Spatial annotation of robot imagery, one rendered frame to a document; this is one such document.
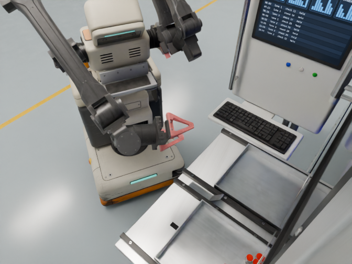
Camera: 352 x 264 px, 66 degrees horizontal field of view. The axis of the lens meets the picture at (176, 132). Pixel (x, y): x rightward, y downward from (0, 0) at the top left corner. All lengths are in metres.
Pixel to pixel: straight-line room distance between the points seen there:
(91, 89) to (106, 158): 1.30
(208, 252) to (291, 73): 0.85
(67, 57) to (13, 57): 3.13
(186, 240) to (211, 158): 0.36
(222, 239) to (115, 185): 1.01
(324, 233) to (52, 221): 2.04
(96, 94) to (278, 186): 0.78
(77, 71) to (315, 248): 0.62
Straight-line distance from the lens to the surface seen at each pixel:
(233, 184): 1.12
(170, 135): 0.68
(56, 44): 0.74
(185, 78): 3.00
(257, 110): 1.54
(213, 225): 1.03
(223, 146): 1.23
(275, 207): 1.11
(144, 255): 0.97
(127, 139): 0.64
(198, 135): 2.42
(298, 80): 1.38
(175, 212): 1.04
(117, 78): 1.30
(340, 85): 0.67
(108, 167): 1.92
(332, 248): 0.21
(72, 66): 0.72
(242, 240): 1.03
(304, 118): 1.47
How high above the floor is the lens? 1.82
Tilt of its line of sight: 48 degrees down
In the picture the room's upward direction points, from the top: straight up
